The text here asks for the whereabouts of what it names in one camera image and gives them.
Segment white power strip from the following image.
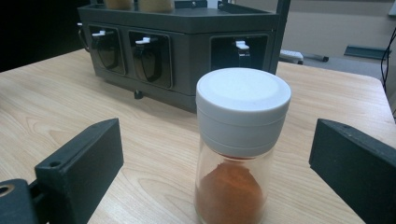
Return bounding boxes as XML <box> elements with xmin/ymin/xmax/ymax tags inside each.
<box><xmin>278</xmin><ymin>49</ymin><xmax>304</xmax><ymax>65</ymax></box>

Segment dark grey spice rack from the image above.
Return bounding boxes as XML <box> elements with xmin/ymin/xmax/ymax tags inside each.
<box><xmin>78</xmin><ymin>0</ymin><xmax>292</xmax><ymax>113</ymax></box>

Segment black cable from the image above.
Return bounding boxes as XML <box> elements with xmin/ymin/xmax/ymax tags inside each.
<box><xmin>380</xmin><ymin>26</ymin><xmax>396</xmax><ymax>92</ymax></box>

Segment grey flat tray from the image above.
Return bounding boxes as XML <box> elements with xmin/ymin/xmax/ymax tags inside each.
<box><xmin>344</xmin><ymin>45</ymin><xmax>391</xmax><ymax>61</ymax></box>

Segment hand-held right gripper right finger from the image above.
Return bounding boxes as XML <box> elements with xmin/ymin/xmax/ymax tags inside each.
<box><xmin>308</xmin><ymin>119</ymin><xmax>396</xmax><ymax>224</ymax></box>

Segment glass spice jar orange powder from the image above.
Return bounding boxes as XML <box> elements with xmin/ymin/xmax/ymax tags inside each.
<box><xmin>194</xmin><ymin>67</ymin><xmax>292</xmax><ymax>224</ymax></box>

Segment dark seasoning box white handle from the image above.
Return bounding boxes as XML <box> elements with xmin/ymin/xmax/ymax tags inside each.
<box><xmin>129</xmin><ymin>31</ymin><xmax>172</xmax><ymax>89</ymax></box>
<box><xmin>210</xmin><ymin>35</ymin><xmax>269</xmax><ymax>73</ymax></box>
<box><xmin>88</xmin><ymin>25</ymin><xmax>126</xmax><ymax>76</ymax></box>

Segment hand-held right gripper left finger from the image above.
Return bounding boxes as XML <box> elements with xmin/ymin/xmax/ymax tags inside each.
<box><xmin>35</xmin><ymin>118</ymin><xmax>124</xmax><ymax>224</ymax></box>

